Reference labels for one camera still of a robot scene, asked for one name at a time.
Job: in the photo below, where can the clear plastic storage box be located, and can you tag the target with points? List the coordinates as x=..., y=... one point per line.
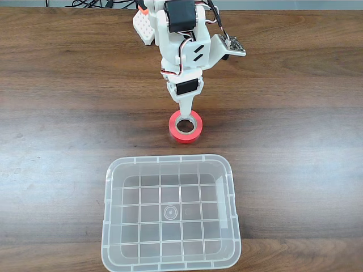
x=227, y=198

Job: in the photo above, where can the red tape roll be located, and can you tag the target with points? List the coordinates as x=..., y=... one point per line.
x=198, y=130

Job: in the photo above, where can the wrist camera on white bracket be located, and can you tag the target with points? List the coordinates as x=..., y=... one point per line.
x=235, y=45

